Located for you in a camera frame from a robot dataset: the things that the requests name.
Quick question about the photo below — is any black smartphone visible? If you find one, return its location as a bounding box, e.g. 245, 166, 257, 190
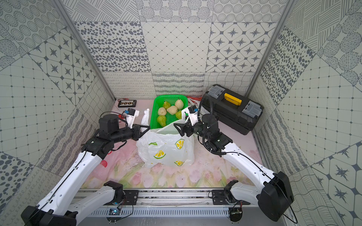
117, 99, 137, 108

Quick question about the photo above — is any yellow-green small pear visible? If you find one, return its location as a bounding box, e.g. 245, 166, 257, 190
163, 101, 171, 109

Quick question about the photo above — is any white plastic bag lemon print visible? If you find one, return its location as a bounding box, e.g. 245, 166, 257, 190
136, 122, 195, 168

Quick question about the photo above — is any pale beige pear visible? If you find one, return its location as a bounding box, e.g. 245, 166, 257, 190
157, 107, 167, 116

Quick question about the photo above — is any black corrugated cable hose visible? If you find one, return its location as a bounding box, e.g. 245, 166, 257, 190
199, 94, 214, 125

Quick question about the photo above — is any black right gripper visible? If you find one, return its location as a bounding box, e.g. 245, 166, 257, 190
174, 115, 211, 140

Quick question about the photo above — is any black toolbox yellow latch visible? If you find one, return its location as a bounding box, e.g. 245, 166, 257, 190
202, 84, 264, 135

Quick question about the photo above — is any pink plastic bag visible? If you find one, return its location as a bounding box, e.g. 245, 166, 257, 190
100, 151, 114, 168

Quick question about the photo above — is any green plastic basket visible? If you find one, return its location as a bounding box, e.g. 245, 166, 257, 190
149, 94, 189, 130

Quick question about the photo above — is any green pear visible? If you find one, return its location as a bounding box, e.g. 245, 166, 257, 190
156, 115, 167, 127

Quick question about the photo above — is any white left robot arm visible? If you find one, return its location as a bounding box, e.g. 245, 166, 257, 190
21, 114, 150, 226

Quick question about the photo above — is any red plastic bag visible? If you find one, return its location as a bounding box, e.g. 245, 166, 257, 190
188, 97, 202, 101

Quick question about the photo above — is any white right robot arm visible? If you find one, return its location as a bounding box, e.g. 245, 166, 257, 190
173, 115, 294, 222

